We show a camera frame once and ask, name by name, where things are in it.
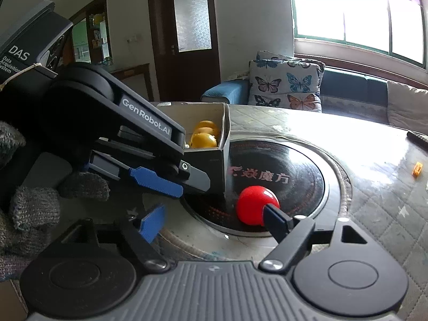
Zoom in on small orange block toy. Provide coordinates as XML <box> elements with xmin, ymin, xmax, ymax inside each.
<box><xmin>412</xmin><ymin>162</ymin><xmax>423</xmax><ymax>178</ymax></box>

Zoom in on black round induction cooktop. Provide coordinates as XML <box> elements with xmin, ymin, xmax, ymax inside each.
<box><xmin>180</xmin><ymin>138</ymin><xmax>334</xmax><ymax>237</ymax></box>

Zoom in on white cardboard box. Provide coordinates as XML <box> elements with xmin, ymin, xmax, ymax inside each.
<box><xmin>157</xmin><ymin>102</ymin><xmax>231</xmax><ymax>193</ymax></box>

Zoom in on blue sofa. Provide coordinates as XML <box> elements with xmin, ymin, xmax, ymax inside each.
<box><xmin>200</xmin><ymin>66</ymin><xmax>428</xmax><ymax>131</ymax></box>

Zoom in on red plastic ball toy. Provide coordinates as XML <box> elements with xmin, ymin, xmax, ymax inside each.
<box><xmin>235</xmin><ymin>186</ymin><xmax>280</xmax><ymax>226</ymax></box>

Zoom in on black DAS camera box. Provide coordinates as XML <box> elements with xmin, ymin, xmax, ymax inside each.
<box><xmin>1</xmin><ymin>0</ymin><xmax>72</xmax><ymax>83</ymax></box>

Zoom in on grey folded cushion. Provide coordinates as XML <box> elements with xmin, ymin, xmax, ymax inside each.
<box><xmin>387</xmin><ymin>81</ymin><xmax>428</xmax><ymax>135</ymax></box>

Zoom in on orange plastic duck toy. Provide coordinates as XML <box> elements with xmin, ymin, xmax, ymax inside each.
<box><xmin>190</xmin><ymin>132</ymin><xmax>218</xmax><ymax>148</ymax></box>

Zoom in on grey knit gloved hand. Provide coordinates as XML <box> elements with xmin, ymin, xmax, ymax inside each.
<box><xmin>1</xmin><ymin>122</ymin><xmax>109</xmax><ymax>282</ymax></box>

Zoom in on butterfly print pillow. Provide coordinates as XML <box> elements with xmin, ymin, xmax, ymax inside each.
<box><xmin>248</xmin><ymin>51</ymin><xmax>325</xmax><ymax>113</ymax></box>

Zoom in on wooden shelf cabinet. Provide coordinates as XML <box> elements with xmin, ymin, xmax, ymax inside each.
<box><xmin>71</xmin><ymin>0</ymin><xmax>113</xmax><ymax>67</ymax></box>

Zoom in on wooden side table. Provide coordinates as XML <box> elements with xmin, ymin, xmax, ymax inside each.
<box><xmin>111</xmin><ymin>63</ymin><xmax>155</xmax><ymax>101</ymax></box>

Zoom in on black remote control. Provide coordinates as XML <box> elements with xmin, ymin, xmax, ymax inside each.
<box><xmin>406</xmin><ymin>131</ymin><xmax>428</xmax><ymax>149</ymax></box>

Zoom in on dark wooden door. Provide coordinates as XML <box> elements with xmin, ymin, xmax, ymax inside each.
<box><xmin>148</xmin><ymin>0</ymin><xmax>220</xmax><ymax>101</ymax></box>

